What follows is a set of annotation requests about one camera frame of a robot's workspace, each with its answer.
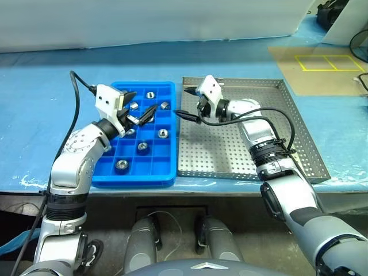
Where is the black floor frame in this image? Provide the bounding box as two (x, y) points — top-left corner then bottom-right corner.
(135, 205), (209, 222)

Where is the blue plastic table cover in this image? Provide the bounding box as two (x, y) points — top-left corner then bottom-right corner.
(0, 16), (368, 193)

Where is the black shoe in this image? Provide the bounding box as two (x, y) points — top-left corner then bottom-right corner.
(86, 240), (104, 265)

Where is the perforated metal tray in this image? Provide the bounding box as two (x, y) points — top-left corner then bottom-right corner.
(177, 76), (331, 185)

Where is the grey robot leg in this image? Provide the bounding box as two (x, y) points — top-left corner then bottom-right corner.
(125, 216), (159, 265)
(201, 217), (245, 262)

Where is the blue compartment tray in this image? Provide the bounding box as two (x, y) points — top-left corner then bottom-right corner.
(91, 80), (178, 189)

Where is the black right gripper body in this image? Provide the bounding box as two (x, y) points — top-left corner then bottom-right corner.
(196, 96), (211, 119)

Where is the black looped cable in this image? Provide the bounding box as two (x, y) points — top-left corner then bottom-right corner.
(349, 28), (368, 63)

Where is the black power adapter cable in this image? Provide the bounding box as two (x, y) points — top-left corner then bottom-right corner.
(358, 71), (368, 94)

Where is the white leaning panel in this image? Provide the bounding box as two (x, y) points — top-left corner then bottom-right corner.
(323, 0), (368, 45)

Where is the grey right robot leg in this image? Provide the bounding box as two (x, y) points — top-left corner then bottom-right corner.
(201, 217), (245, 262)

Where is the grey robot torso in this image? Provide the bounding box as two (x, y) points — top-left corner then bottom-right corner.
(120, 258), (314, 276)

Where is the brown cardboard sheet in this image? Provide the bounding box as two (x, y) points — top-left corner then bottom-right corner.
(267, 45), (368, 97)

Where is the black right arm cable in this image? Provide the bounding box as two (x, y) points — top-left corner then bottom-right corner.
(197, 97), (297, 155)

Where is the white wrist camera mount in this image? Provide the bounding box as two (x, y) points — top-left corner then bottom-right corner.
(95, 84), (128, 137)
(196, 75), (224, 121)

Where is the grey left robot leg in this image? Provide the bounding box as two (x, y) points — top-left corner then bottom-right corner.
(125, 216), (159, 265)

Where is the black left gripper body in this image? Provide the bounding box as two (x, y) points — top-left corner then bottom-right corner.
(117, 106), (140, 133)

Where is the white backdrop sheet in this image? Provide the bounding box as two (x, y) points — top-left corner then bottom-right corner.
(0, 0), (314, 54)

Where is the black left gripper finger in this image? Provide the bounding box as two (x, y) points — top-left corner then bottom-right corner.
(122, 91), (138, 108)
(139, 103), (159, 125)

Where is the black device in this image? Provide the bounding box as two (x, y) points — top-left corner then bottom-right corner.
(317, 0), (339, 28)

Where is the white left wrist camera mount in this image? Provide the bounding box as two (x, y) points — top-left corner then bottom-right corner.
(95, 84), (128, 137)

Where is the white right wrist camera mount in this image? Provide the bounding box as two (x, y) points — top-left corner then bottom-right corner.
(196, 75), (224, 121)

